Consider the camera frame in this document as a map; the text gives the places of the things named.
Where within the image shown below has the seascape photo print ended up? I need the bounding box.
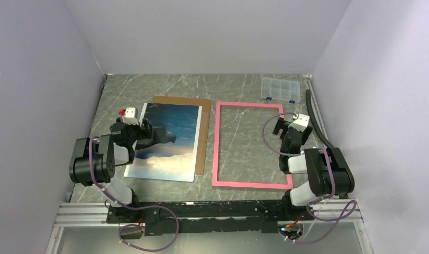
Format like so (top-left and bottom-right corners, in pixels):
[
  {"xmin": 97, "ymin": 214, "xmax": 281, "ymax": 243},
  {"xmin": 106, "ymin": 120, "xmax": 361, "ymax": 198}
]
[{"xmin": 124, "ymin": 103, "xmax": 202, "ymax": 182}]

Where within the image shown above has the pink picture frame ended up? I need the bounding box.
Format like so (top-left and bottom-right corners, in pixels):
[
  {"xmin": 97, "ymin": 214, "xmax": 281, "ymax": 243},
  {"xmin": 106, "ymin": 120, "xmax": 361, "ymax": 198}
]
[{"xmin": 212, "ymin": 101, "xmax": 294, "ymax": 190}]

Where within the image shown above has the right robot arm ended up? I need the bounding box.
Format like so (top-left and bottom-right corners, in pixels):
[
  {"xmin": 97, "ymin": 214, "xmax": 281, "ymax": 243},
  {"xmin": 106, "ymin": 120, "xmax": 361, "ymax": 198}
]
[{"xmin": 272, "ymin": 114, "xmax": 355, "ymax": 220}]

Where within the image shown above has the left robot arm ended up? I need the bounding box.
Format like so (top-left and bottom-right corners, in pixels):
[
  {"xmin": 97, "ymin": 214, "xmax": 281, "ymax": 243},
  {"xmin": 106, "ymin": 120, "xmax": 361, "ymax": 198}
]
[{"xmin": 69, "ymin": 117, "xmax": 176, "ymax": 222}]

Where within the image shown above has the clear plastic organizer box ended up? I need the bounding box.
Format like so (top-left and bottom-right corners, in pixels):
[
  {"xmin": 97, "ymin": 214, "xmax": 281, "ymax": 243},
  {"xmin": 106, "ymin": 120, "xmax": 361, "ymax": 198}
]
[{"xmin": 261, "ymin": 77, "xmax": 301, "ymax": 103}]

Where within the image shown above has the brown backing board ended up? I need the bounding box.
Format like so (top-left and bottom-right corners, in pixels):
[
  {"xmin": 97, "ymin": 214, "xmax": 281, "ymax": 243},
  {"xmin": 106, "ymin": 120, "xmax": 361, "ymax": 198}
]
[{"xmin": 152, "ymin": 95, "xmax": 211, "ymax": 175}]

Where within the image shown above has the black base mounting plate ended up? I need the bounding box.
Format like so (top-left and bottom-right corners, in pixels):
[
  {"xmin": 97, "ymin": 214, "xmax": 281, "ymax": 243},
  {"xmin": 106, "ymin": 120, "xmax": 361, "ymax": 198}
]
[{"xmin": 106, "ymin": 197, "xmax": 314, "ymax": 236}]

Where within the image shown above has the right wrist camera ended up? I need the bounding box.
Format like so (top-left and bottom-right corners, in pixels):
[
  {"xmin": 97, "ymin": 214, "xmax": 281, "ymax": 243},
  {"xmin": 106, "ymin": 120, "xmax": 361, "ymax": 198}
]
[{"xmin": 289, "ymin": 114, "xmax": 310, "ymax": 132}]

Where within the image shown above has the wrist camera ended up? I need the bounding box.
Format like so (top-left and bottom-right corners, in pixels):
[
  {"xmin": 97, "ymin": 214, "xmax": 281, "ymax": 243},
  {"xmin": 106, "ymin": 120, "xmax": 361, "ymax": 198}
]
[
  {"xmin": 289, "ymin": 114, "xmax": 310, "ymax": 132},
  {"xmin": 120, "ymin": 107, "xmax": 139, "ymax": 125}
]

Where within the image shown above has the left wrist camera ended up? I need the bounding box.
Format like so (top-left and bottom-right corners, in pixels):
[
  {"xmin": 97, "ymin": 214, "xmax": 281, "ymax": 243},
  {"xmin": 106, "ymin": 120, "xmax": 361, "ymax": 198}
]
[{"xmin": 120, "ymin": 107, "xmax": 139, "ymax": 125}]

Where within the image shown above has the black corrugated hose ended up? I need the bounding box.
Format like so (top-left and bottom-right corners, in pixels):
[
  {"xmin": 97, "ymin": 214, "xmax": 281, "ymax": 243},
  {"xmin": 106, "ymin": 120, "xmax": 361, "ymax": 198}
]
[{"xmin": 305, "ymin": 88, "xmax": 336, "ymax": 150}]

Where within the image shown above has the aluminium extrusion rail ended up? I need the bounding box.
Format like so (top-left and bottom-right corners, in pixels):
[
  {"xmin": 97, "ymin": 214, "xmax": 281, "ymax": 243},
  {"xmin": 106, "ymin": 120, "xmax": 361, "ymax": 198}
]
[{"xmin": 55, "ymin": 199, "xmax": 363, "ymax": 226}]

